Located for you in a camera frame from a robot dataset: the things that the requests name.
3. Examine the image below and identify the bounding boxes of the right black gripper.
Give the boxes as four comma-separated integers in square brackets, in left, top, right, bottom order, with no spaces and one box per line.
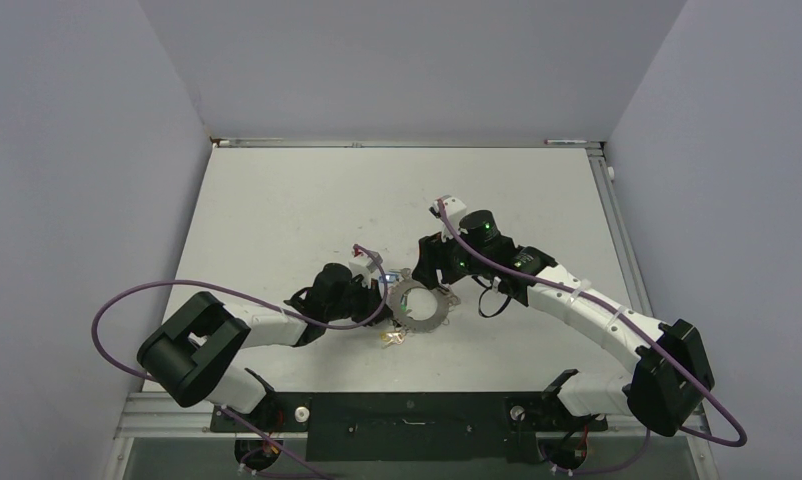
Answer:
[415,222,491,288]

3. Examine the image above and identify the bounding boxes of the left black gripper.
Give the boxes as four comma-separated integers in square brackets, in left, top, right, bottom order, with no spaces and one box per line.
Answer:
[325,274,392,326]

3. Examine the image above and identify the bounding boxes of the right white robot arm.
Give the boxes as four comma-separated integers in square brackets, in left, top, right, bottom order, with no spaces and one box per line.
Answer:
[413,228,715,437]

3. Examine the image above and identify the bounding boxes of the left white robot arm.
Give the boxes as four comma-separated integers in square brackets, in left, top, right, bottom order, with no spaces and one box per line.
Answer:
[137,263,392,430]

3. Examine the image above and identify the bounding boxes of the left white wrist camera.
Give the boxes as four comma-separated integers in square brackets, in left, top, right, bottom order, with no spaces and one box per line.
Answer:
[348,244,383,288]

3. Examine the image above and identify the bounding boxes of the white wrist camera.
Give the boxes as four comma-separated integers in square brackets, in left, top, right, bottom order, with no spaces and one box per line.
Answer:
[348,244,383,288]
[429,195,468,230]

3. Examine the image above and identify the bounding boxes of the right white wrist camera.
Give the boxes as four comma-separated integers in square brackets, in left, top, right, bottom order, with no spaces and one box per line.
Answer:
[429,195,468,230]

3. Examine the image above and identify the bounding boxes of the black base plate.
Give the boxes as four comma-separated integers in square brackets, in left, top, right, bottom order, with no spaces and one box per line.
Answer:
[210,392,608,464]

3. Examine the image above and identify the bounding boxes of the marker pen at wall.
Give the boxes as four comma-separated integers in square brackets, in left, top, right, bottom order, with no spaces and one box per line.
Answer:
[544,139,590,146]

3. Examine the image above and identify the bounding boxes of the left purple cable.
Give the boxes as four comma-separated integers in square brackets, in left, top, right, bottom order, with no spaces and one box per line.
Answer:
[90,245,390,480]

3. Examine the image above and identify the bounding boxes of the purple cable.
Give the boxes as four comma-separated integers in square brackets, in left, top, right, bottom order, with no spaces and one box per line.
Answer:
[90,245,390,480]
[436,198,749,449]

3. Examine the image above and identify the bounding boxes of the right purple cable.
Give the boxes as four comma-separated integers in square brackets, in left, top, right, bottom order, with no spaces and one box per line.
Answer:
[436,198,749,449]

